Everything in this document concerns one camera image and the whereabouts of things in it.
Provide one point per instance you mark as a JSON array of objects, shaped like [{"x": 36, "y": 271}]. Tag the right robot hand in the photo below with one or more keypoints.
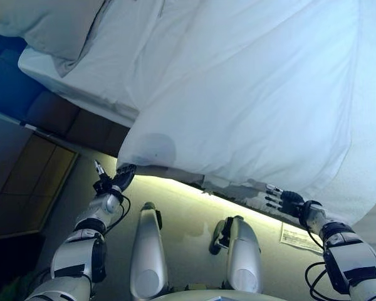
[{"x": 289, "y": 200}]

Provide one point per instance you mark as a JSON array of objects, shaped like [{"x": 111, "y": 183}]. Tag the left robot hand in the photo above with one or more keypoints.
[{"x": 123, "y": 177}]

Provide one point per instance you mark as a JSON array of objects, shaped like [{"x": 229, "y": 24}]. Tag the white duvet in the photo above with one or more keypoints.
[{"x": 253, "y": 94}]

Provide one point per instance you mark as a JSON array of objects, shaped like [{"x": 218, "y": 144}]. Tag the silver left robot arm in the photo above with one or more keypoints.
[{"x": 72, "y": 251}]

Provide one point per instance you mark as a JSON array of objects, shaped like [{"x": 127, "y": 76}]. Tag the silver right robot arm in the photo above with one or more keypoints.
[{"x": 354, "y": 260}]

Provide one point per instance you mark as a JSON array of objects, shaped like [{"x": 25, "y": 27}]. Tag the white bed sheet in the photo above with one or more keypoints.
[{"x": 91, "y": 78}]

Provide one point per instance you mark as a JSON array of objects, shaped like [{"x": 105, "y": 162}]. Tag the white paper card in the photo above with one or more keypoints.
[{"x": 297, "y": 239}]

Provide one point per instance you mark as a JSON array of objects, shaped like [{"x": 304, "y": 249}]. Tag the silver right robot leg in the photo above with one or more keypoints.
[{"x": 244, "y": 257}]

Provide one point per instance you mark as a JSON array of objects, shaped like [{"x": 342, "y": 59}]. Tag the silver robot leg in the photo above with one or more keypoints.
[
  {"x": 244, "y": 257},
  {"x": 147, "y": 251}
]

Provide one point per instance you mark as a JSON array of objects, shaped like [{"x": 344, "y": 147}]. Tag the dark right robot foot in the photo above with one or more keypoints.
[{"x": 219, "y": 232}]

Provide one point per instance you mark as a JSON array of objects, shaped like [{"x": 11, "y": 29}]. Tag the silver left robot leg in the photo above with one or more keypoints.
[{"x": 147, "y": 251}]

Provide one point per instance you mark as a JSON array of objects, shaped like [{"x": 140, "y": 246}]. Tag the wooden nightstand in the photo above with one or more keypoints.
[{"x": 34, "y": 188}]

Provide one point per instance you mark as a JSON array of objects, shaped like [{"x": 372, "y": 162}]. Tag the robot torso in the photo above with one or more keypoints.
[{"x": 191, "y": 294}]

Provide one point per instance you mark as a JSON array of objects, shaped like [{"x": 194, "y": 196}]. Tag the padded upholstered headboard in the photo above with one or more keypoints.
[{"x": 9, "y": 78}]

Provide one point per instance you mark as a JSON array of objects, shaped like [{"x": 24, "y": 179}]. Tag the beige pillow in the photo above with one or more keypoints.
[{"x": 62, "y": 34}]

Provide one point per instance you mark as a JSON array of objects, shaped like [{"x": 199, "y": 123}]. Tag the white pillow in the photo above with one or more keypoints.
[{"x": 12, "y": 15}]

